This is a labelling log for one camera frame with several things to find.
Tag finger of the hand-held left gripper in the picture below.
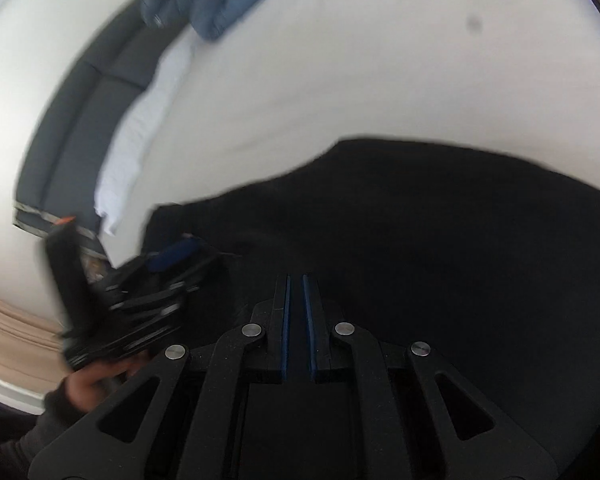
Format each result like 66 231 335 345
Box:
154 254 227 302
146 236 202 274

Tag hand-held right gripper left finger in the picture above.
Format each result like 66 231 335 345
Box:
27 275 291 480

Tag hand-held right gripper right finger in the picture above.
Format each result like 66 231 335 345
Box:
302 274 567 480

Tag black pants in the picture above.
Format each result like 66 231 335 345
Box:
140 136 600 480

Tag person's left forearm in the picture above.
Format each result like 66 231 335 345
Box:
0 379 87 480

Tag person's left hand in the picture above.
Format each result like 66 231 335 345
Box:
65 354 147 412

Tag white bed sheet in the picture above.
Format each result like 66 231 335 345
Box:
94 0 600 261

